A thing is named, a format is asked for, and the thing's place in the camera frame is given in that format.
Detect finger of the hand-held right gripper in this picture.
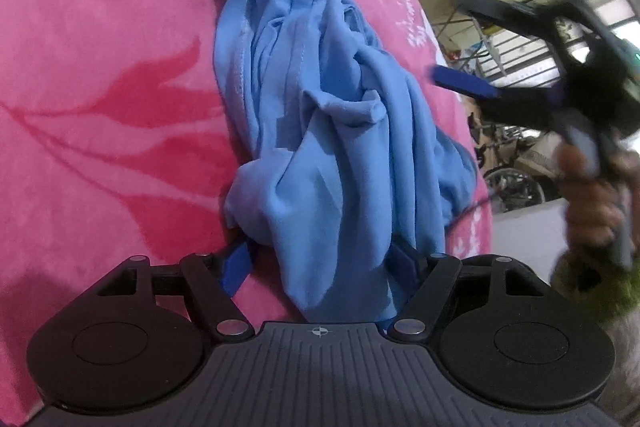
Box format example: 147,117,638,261
459,0,557,34
430,65,563,128

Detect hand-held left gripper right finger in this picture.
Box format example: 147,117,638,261
390,242,548,343

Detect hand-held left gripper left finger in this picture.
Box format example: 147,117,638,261
95,238,253,344

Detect light blue t-shirt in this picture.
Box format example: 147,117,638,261
200,0,478,325

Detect person's right forearm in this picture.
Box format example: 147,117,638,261
550,252,640,323

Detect person's right hand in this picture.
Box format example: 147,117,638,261
556,141,626,255

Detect metal railing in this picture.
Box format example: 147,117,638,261
475,27,566,88

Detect bicycle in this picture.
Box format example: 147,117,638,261
470,112,561,212

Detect pink floral blanket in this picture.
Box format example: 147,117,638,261
0,0,496,413

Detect thin black cable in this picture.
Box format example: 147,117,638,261
440,187,501,238

